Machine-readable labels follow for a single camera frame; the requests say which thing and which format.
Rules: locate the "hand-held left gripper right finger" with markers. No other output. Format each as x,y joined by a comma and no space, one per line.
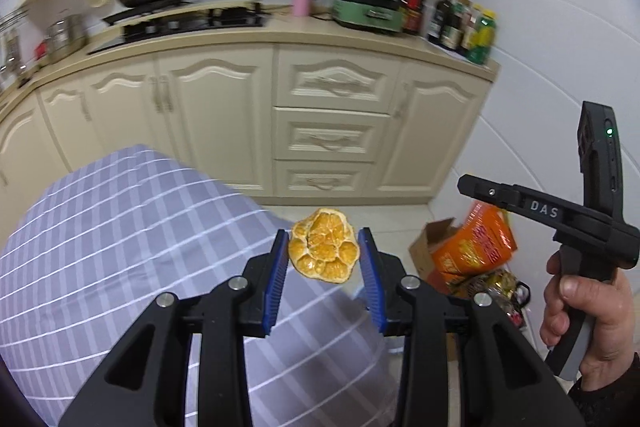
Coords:
372,287

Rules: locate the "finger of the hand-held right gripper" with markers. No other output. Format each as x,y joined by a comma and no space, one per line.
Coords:
510,198

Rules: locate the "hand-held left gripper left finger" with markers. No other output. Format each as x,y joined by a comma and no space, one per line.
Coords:
277,287

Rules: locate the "person's right forearm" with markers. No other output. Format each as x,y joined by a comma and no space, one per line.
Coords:
610,402

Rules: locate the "person's right hand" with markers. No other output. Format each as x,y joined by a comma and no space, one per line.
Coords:
615,322

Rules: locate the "large orange bag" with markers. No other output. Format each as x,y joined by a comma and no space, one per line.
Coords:
470,247

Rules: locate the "cardboard box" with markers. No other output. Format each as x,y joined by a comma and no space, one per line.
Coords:
425,247

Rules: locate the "gold patterned snack bag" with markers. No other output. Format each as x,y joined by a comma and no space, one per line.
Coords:
495,288

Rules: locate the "cream cabinet drawer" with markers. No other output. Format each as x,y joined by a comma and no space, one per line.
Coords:
330,136
340,79
320,179

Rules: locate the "green plastic bottle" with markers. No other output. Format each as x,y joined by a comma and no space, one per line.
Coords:
482,39

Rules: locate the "dark glass bottle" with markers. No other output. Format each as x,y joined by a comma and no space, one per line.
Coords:
442,22

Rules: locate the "cream base cabinets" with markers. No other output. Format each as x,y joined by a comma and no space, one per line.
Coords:
215,107

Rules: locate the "green electric cooker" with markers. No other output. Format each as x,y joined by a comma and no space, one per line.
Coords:
367,7

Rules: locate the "black gas stove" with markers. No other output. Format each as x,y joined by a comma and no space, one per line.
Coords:
200,26

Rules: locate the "pink utensil holder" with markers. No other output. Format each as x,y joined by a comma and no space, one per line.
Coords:
301,4

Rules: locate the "steel stock pot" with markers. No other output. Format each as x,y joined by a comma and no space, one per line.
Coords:
65,39

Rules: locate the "red container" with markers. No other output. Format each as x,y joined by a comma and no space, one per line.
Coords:
41,53

